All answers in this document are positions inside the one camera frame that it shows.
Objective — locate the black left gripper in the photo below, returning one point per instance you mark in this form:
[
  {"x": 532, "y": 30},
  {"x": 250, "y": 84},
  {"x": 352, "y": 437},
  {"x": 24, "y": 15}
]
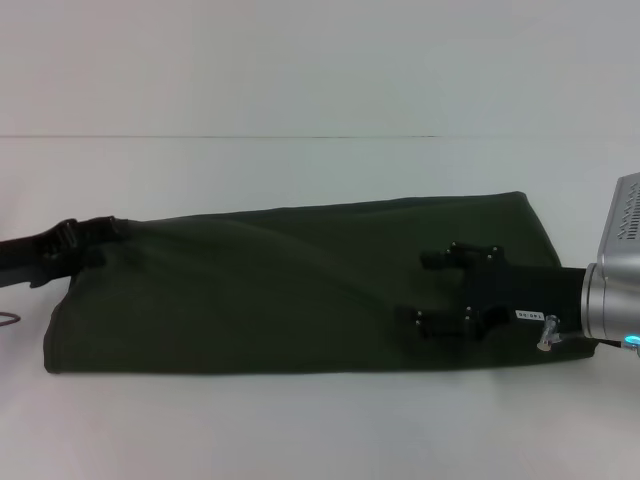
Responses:
[{"x": 30, "y": 255}]

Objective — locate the dark green t-shirt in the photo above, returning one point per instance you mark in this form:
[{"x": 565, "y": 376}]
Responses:
[{"x": 275, "y": 290}]

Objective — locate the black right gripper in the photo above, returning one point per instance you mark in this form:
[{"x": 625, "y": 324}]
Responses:
[{"x": 520, "y": 295}]

